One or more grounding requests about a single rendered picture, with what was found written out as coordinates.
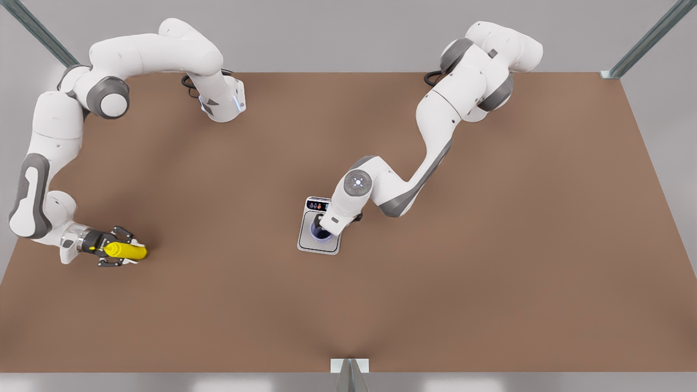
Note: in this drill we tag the silver frame post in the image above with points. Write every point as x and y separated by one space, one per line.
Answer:
648 39
349 375
38 31

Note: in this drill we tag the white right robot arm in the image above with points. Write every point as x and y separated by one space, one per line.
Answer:
52 125

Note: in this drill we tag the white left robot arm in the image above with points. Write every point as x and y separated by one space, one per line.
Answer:
452 103

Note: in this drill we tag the grey digital kitchen scale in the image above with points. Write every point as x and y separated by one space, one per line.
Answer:
308 243

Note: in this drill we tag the dark blue cup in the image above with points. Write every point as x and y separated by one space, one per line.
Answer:
320 233

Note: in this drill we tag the yellow sauce bottle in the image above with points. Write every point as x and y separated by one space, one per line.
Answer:
128 250

